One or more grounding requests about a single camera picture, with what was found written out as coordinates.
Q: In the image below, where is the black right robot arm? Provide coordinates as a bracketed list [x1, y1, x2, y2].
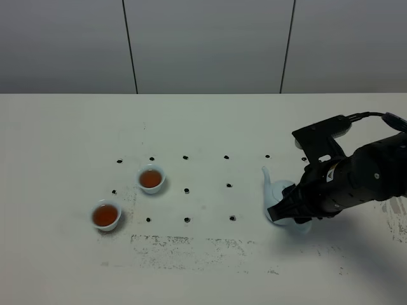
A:
[267, 133, 406, 224]

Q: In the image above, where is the light blue teacup rear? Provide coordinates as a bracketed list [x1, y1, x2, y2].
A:
[135, 164, 166, 194]

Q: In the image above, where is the light blue teacup front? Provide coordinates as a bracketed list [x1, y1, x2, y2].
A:
[90, 200, 122, 233]

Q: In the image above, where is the light blue teacup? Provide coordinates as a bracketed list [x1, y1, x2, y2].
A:
[135, 164, 166, 194]
[90, 200, 122, 233]

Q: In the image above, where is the black braided cable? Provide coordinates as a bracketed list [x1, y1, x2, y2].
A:
[346, 111, 407, 133]

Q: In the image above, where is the light blue porcelain teapot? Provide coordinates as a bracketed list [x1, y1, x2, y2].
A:
[262, 166, 312, 234]

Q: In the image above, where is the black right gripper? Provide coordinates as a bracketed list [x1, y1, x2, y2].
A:
[266, 157, 382, 221]

